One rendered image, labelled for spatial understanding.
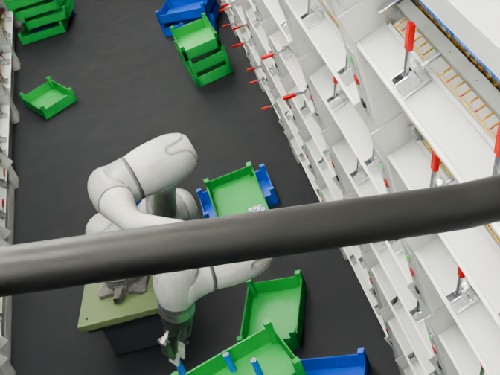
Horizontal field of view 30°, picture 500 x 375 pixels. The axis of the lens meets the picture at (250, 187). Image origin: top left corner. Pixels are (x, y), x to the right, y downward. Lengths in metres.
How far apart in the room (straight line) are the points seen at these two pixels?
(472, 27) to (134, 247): 0.40
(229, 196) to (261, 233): 3.27
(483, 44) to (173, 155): 1.89
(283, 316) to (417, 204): 2.76
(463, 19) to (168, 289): 1.41
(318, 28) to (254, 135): 2.38
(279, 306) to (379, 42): 2.06
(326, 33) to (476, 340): 0.72
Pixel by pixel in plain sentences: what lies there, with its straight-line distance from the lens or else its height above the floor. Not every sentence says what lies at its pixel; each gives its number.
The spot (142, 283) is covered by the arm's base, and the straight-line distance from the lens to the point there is 3.24.
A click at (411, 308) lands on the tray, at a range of 2.07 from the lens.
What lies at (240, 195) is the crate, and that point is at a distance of 3.73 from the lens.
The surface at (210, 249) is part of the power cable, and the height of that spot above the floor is 1.88.
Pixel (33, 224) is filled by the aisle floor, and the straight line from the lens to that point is 4.33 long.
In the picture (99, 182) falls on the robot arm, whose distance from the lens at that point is 2.58.
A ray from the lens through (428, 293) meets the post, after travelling 1.65.
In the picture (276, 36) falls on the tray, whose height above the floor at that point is 0.94.
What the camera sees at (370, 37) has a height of 1.54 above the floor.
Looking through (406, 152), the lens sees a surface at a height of 1.34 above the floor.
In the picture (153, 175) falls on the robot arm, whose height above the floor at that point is 0.85.
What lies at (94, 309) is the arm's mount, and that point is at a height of 0.23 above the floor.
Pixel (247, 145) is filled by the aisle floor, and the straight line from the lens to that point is 4.18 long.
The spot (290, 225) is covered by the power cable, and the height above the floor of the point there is 1.88.
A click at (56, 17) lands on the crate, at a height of 0.11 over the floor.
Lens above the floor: 2.16
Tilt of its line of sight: 34 degrees down
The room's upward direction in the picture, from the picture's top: 22 degrees counter-clockwise
